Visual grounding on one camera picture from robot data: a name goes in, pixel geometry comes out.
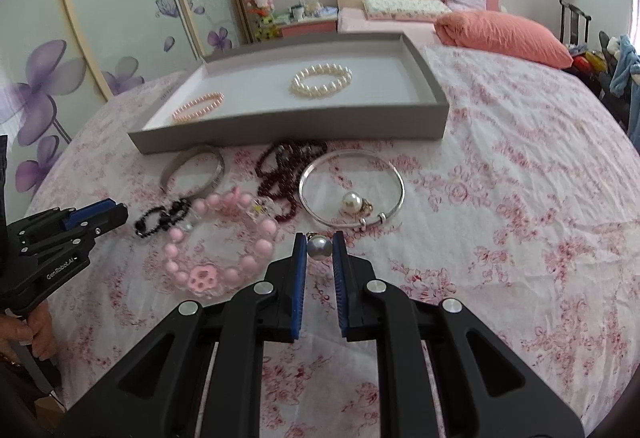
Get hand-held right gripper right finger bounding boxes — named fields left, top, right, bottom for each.
left=332, top=231, right=586, bottom=438

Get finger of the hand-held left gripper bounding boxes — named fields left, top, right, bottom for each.
left=61, top=199, right=117, bottom=225
left=75, top=204, right=129, bottom=244

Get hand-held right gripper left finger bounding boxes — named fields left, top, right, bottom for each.
left=55, top=232, right=308, bottom=438

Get black bead bracelet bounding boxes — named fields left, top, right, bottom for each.
left=134, top=198, right=193, bottom=239

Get grey pearl earring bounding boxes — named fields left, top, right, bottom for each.
left=306, top=232, right=333, bottom=261

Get thin silver bangle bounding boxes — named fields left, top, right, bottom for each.
left=298, top=152, right=406, bottom=231

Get white pearl earring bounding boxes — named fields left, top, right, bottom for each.
left=341, top=192, right=376, bottom=218

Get wide silver bangle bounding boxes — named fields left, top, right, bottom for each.
left=160, top=145, right=226, bottom=199

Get pink large bead bracelet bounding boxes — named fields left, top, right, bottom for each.
left=159, top=188, right=281, bottom=301

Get dark red bead bracelet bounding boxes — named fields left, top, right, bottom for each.
left=255, top=141, right=328, bottom=221

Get grey jewelry tray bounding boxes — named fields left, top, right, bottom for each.
left=127, top=32, right=451, bottom=155

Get person's left hand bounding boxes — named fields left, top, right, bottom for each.
left=0, top=302, right=59, bottom=362

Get pink floral bedspread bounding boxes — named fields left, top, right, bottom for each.
left=25, top=38, right=640, bottom=438

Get green yellow plush toy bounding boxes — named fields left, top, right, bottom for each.
left=255, top=13, right=281, bottom=42

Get pink nightstand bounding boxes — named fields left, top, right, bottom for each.
left=277, top=16, right=338, bottom=38

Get bed with pink sheet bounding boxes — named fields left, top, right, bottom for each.
left=337, top=7, right=451, bottom=45

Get floral pillow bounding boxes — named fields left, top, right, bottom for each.
left=362, top=0, right=451, bottom=23

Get coral folded duvet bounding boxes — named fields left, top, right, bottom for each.
left=434, top=10, right=575, bottom=70

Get red yellow cloth bundle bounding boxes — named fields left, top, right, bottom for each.
left=572, top=48, right=607, bottom=79

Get dark wooden chair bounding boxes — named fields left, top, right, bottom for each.
left=559, top=0, right=593, bottom=44

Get black office chair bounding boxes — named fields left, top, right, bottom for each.
left=598, top=31, right=631, bottom=119

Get blue garment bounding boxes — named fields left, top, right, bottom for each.
left=607, top=34, right=640, bottom=146

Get pink pearl bracelet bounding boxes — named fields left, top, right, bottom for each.
left=172, top=92, right=225, bottom=121

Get white pearl bracelet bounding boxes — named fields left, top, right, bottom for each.
left=289, top=63, right=353, bottom=100

